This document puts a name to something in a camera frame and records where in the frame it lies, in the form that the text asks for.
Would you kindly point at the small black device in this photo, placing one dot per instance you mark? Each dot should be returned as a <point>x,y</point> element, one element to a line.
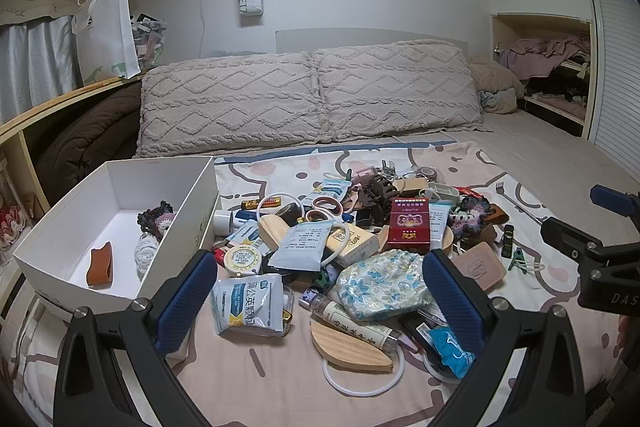
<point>507,239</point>

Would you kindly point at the brown leather sleeve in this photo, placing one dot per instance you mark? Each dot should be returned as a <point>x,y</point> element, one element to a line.
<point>100,264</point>

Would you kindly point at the dark crocheted flower piece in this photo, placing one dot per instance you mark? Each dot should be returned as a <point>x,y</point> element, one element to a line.
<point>155,219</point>

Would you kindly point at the leaf-shaped wooden board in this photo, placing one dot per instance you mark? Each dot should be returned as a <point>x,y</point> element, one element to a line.
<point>345,349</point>

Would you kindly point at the clear container of clips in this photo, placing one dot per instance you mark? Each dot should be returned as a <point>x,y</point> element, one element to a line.
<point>150,39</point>

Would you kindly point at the white labelled bottle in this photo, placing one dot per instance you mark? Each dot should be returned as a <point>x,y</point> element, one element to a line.
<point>357,324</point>

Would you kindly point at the round white yellow tin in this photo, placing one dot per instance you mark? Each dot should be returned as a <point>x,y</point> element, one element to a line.
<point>242,259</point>

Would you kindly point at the red carton box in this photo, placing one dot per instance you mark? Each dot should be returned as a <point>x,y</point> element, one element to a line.
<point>409,222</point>

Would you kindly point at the yellow black small tube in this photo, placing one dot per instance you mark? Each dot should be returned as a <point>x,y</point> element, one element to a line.
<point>262,203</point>

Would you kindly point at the metal telescopic back scratcher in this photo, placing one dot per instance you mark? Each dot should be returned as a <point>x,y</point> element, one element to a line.
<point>520,206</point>

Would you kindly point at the floral fabric pouch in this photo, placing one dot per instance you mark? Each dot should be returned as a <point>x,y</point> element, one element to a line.
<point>385,282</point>

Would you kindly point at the grey printed pouch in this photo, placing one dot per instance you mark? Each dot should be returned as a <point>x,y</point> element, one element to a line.
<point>300,247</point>

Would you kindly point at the white lace cloth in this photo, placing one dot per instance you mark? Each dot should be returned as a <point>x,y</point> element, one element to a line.
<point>145,252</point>

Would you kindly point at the wooden shelf unit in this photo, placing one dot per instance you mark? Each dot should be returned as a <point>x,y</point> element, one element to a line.
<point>60,99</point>

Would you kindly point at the pink compact case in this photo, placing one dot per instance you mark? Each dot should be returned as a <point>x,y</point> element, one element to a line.
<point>477,264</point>

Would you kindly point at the white cardboard box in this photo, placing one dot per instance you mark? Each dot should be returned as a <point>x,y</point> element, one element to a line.
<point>165,177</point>

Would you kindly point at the beige plush cushion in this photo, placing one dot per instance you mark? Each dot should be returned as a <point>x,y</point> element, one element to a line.
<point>492,74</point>

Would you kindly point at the white squeeze tube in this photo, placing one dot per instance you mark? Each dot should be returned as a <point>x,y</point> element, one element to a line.
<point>440,219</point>

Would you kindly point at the white headboard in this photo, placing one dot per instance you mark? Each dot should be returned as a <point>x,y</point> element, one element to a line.
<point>375,36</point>

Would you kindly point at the blue white mask packet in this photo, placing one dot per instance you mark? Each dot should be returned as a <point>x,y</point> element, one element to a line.
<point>330,189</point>

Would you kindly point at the pink hair clip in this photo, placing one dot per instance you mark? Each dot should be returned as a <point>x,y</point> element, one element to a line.
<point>364,174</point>

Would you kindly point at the beige textured pillow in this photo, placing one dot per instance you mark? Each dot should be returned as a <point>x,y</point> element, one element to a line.
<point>225,107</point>
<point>400,92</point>

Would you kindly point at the white louvered door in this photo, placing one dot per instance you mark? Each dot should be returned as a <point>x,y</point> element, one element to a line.
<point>615,82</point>

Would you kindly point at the brown folded comforter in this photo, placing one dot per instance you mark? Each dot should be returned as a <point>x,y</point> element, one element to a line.
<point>85,132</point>

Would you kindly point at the green clips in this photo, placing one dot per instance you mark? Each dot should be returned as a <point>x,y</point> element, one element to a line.
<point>517,259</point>

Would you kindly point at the white shopping bag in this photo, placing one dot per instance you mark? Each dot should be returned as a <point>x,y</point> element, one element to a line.
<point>105,42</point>

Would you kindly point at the white medicine pouch blue label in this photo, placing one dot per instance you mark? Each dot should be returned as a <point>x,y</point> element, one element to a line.
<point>250,302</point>

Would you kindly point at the wall niche shelf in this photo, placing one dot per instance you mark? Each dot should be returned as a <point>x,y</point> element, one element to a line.
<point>505,27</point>

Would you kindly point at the pink clothes pile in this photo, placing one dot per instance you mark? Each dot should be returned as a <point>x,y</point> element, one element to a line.
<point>540,52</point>

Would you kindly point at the colourful crocheted piece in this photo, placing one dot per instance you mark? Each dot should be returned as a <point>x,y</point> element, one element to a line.
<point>470,209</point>

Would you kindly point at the pink tape rolls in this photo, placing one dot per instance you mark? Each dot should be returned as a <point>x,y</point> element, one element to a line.
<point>316,207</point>

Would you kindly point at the black tape roll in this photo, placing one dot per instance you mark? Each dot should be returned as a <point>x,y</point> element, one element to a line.
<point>287,209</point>

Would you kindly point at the light wooden block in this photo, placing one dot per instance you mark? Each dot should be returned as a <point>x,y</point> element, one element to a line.
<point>272,229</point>

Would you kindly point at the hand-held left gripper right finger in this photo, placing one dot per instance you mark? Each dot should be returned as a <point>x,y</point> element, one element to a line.
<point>452,302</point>

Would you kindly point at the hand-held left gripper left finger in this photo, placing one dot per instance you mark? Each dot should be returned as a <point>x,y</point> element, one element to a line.
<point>187,302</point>

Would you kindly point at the blue wipe packet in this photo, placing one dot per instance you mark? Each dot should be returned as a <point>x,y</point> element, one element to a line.
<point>450,352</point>

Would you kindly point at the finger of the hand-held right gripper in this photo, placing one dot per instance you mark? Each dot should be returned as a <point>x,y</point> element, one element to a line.
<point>607,199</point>
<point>565,234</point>

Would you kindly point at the grey satin curtain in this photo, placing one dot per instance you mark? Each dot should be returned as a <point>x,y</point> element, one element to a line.
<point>35,62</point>

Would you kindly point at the brown hair claw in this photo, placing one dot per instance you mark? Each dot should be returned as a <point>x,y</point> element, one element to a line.
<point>372,194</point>

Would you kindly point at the cream carton box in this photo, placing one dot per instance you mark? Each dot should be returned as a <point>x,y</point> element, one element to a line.
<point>357,244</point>

